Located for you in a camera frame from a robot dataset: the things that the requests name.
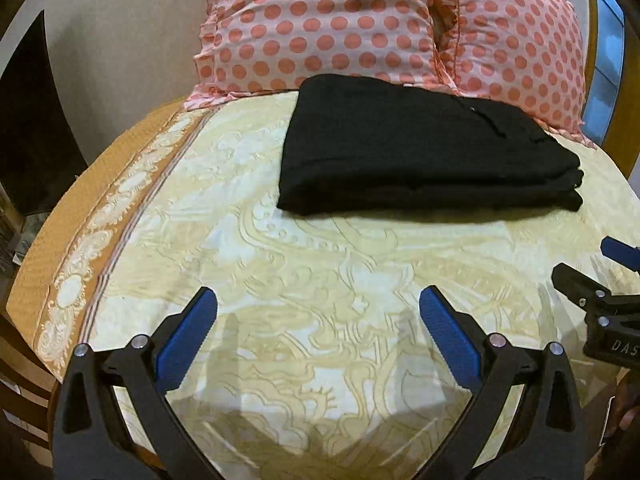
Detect wooden chair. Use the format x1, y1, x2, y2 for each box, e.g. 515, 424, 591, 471
1, 315, 58, 479

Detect pink polka dot pillow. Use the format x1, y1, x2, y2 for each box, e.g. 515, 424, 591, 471
184, 0, 454, 110
434, 0, 589, 144

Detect window with wooden frame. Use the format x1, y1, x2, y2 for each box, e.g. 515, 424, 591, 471
568, 0, 639, 179

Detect cream patterned bed sheet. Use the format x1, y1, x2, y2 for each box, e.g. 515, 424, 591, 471
6, 93, 639, 479

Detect black pants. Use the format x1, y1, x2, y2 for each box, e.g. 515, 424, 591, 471
277, 75, 584, 216

